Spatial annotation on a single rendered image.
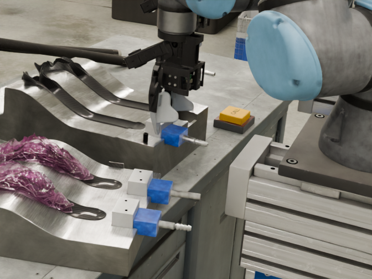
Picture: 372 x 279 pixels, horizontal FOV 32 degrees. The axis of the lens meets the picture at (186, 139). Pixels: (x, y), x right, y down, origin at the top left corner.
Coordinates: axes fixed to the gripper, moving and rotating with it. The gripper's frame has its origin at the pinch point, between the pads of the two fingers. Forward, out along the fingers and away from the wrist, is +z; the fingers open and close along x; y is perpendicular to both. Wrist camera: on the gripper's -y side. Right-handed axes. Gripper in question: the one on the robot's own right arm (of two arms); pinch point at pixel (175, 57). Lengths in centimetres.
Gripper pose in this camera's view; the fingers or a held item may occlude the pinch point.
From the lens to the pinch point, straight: 161.9
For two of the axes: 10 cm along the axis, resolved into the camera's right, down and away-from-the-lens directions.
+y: 8.9, 2.4, -3.8
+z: -0.6, 9.0, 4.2
